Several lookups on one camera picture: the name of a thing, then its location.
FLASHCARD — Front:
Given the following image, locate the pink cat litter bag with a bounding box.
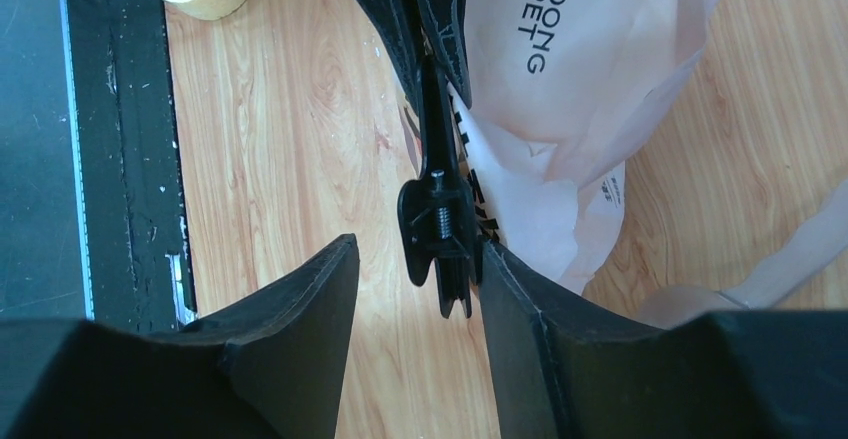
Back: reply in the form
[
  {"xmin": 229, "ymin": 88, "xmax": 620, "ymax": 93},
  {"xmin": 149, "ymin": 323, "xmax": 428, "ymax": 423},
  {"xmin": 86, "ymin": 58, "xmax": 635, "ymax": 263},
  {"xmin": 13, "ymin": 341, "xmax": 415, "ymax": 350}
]
[{"xmin": 455, "ymin": 0, "xmax": 718, "ymax": 293}]

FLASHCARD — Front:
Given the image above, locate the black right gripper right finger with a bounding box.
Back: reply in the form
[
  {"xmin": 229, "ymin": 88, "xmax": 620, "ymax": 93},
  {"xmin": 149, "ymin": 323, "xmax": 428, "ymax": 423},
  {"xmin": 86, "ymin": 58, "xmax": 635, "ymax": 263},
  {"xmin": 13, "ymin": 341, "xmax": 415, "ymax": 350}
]
[{"xmin": 479, "ymin": 242, "xmax": 847, "ymax": 438}]

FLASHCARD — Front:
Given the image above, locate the black T-shaped bracket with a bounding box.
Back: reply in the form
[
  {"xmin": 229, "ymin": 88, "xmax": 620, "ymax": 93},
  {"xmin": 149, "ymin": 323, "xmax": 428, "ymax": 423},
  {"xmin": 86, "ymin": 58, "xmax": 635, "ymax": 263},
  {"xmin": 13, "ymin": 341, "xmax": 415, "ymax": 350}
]
[{"xmin": 397, "ymin": 55, "xmax": 479, "ymax": 319}]

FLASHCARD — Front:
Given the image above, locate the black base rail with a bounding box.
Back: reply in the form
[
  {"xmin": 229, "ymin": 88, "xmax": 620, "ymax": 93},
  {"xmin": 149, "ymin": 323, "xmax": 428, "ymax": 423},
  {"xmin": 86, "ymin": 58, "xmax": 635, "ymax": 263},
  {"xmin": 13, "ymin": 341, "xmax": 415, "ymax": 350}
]
[{"xmin": 64, "ymin": 0, "xmax": 197, "ymax": 333}]

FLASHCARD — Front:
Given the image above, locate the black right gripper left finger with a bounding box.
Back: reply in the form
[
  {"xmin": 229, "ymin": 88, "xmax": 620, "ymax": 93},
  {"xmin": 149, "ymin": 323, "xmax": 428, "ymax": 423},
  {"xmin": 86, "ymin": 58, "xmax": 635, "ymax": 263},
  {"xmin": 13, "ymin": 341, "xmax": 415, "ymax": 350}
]
[{"xmin": 1, "ymin": 234, "xmax": 360, "ymax": 438}]

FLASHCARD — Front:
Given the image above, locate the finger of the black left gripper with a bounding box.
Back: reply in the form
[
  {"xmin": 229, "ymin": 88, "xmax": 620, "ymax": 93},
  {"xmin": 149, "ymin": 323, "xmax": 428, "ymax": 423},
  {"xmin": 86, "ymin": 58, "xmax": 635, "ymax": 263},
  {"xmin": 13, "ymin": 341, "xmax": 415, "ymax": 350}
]
[
  {"xmin": 357, "ymin": 0, "xmax": 424, "ymax": 114},
  {"xmin": 416, "ymin": 0, "xmax": 472, "ymax": 106}
]

